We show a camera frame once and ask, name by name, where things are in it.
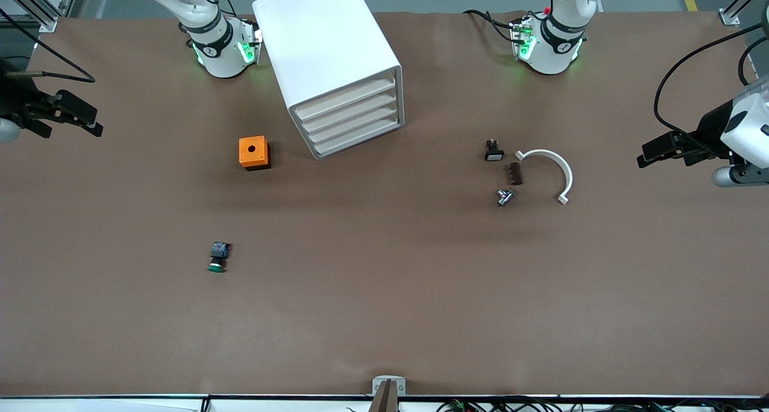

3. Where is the white plastic drawer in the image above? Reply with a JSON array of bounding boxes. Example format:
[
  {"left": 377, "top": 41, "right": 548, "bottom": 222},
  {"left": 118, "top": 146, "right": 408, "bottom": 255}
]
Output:
[
  {"left": 311, "top": 118, "right": 403, "bottom": 159},
  {"left": 305, "top": 104, "right": 401, "bottom": 145},
  {"left": 299, "top": 89, "right": 400, "bottom": 133},
  {"left": 293, "top": 76, "right": 400, "bottom": 121}
]

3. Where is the orange button box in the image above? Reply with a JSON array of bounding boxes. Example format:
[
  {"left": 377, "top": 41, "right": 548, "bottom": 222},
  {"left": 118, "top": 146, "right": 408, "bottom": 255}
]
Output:
[{"left": 238, "top": 135, "right": 272, "bottom": 172}]

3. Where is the green push button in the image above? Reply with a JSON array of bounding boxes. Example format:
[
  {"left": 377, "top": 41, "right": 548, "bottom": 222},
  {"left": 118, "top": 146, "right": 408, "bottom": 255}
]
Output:
[{"left": 207, "top": 241, "right": 232, "bottom": 274}]

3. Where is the white drawer cabinet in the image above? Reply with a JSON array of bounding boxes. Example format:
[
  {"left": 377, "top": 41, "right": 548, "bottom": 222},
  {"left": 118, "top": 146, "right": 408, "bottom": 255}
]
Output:
[{"left": 251, "top": 0, "right": 406, "bottom": 160}]

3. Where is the white curved plastic clamp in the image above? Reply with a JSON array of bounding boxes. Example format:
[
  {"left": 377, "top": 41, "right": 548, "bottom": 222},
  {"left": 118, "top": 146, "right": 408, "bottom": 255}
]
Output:
[{"left": 515, "top": 149, "right": 574, "bottom": 206}]

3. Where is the brown table cover sheet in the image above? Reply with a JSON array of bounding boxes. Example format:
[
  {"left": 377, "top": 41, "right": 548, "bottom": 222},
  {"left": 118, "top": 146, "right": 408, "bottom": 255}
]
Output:
[{"left": 0, "top": 10, "right": 769, "bottom": 399}]

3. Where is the aluminium frame profile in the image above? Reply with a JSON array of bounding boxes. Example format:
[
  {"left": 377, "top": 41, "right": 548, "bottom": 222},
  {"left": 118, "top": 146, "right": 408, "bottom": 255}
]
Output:
[
  {"left": 719, "top": 0, "right": 769, "bottom": 26},
  {"left": 0, "top": 0, "right": 82, "bottom": 33}
]

